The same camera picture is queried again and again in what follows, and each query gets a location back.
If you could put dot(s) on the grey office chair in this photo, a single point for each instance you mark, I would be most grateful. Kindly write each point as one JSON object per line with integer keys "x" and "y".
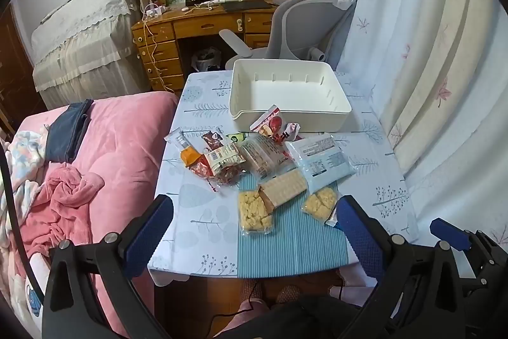
{"x": 305, "y": 25}

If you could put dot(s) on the red apple print packet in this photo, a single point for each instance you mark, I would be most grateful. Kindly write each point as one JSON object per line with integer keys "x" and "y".
{"x": 270, "y": 122}

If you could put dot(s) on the pink towel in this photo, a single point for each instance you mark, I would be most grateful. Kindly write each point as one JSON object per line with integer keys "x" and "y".
{"x": 63, "y": 200}

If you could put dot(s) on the navy cloth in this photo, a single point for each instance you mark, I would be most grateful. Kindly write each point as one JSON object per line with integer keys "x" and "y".
{"x": 65, "y": 132}

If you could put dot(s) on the pale blue snack packet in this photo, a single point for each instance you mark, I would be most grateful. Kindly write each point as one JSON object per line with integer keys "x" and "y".
{"x": 321, "y": 160}

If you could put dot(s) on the teal striped cloth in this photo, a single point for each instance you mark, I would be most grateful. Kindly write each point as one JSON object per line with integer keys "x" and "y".
{"x": 293, "y": 247}

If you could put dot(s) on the wooden desk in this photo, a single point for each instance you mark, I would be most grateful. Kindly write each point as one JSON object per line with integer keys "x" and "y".
{"x": 166, "y": 41}

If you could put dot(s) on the small green packet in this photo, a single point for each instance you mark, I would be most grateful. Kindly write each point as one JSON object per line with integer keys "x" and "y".
{"x": 236, "y": 137}

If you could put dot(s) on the white lace cover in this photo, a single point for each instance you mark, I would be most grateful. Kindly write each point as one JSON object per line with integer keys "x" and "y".
{"x": 79, "y": 41}

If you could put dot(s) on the black bin with bag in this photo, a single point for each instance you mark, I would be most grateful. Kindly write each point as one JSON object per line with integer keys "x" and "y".
{"x": 206, "y": 61}

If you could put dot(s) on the pink slipper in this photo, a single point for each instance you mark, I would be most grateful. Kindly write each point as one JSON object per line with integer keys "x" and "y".
{"x": 251, "y": 289}
{"x": 289, "y": 293}

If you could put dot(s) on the red candy packet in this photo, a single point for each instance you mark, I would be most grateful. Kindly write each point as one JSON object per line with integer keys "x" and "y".
{"x": 200, "y": 169}

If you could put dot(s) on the pink blanket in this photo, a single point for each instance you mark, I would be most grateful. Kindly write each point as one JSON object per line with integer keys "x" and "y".
{"x": 127, "y": 148}

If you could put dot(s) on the clear brown bread packet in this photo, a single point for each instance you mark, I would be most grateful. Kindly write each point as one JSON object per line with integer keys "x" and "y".
{"x": 262, "y": 154}

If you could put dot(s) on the small red white packet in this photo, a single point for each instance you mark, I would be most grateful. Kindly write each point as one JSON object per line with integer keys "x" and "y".
{"x": 287, "y": 132}

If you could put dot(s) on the black keyboard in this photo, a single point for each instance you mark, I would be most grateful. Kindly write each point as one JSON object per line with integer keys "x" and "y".
{"x": 248, "y": 5}

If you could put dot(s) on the white packet of red dates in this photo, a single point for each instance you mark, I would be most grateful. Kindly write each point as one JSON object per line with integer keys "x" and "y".
{"x": 224, "y": 162}

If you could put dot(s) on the white leaf print curtain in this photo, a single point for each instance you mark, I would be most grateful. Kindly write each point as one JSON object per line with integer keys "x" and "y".
{"x": 416, "y": 45}

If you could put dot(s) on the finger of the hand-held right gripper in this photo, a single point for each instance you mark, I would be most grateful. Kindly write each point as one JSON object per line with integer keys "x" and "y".
{"x": 450, "y": 235}

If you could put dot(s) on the white power strip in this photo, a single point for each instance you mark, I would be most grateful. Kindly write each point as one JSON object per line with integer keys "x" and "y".
{"x": 154, "y": 10}

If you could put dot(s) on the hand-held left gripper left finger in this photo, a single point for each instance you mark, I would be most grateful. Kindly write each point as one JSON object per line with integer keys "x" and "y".
{"x": 147, "y": 233}

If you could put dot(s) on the clear yellow cracker packet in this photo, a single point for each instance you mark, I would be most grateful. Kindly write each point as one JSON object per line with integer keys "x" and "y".
{"x": 254, "y": 212}
{"x": 320, "y": 204}

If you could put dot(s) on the brown chocolate packet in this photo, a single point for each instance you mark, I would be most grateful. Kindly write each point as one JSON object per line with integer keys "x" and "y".
{"x": 212, "y": 140}

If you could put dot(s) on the dark wooden door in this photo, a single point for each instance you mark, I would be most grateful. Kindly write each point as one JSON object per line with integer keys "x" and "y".
{"x": 14, "y": 65}

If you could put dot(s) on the white orange snack bar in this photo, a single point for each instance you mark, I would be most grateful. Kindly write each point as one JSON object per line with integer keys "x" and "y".
{"x": 183, "y": 146}

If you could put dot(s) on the white plastic storage bin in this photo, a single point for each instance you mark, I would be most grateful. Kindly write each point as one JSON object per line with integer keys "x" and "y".
{"x": 289, "y": 92}

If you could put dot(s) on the pastel floral cloth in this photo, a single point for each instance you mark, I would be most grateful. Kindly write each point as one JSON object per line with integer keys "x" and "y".
{"x": 22, "y": 164}

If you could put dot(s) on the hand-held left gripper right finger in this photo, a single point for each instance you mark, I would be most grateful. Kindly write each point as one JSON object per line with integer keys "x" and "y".
{"x": 359, "y": 237}

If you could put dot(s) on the brown wafer box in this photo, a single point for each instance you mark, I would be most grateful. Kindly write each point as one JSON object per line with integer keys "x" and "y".
{"x": 283, "y": 188}

